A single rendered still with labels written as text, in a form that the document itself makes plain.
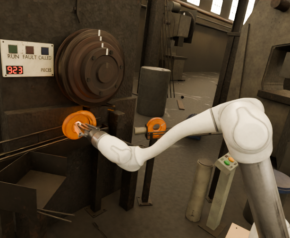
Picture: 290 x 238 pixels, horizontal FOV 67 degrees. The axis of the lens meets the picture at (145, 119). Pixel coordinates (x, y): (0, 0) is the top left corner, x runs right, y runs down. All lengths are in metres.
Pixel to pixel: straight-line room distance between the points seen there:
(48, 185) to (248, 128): 0.93
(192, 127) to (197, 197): 1.02
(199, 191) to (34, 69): 1.40
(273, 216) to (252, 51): 3.06
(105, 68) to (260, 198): 1.00
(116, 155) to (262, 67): 2.95
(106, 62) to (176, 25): 7.94
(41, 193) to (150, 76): 3.22
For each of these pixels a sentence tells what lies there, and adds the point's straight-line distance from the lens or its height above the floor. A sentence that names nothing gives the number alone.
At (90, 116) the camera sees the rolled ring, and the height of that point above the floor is 0.80.
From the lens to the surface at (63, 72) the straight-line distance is 1.31.
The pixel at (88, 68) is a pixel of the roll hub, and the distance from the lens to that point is 1.28.
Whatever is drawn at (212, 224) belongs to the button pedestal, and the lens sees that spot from 1.97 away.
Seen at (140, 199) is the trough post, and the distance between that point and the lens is 2.07.
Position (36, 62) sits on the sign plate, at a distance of 1.38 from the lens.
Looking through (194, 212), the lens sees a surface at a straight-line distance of 1.95.
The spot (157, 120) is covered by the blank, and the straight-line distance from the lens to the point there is 1.69.
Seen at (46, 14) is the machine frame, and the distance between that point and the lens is 1.42.
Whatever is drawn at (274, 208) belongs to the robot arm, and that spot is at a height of 0.85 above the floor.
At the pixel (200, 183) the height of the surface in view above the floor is 0.36.
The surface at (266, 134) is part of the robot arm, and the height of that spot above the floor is 1.11.
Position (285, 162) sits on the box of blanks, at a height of 0.25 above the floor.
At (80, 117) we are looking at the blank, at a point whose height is 0.88.
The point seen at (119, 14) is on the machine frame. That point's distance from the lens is 1.70.
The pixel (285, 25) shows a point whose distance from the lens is 3.58.
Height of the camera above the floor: 1.31
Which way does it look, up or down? 19 degrees down
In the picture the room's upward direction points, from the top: 7 degrees clockwise
